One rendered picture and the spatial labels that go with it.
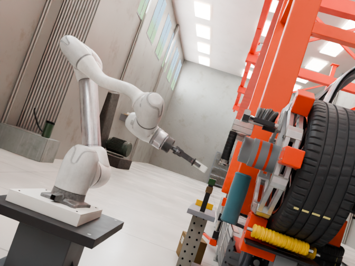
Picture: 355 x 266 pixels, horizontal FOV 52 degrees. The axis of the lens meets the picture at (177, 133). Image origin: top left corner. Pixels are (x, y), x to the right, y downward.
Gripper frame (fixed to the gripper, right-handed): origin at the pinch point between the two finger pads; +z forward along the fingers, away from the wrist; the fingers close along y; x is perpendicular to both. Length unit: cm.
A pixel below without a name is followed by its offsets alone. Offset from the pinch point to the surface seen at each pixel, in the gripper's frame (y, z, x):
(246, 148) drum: -1.3, 13.4, -19.4
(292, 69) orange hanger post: 49, 16, -82
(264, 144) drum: -0.8, 19.6, -25.4
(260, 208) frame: -10.7, 31.6, 0.5
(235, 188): 12.8, 21.4, -1.2
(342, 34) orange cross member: 238, 60, -220
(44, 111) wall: 439, -258, 66
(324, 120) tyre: -24, 31, -44
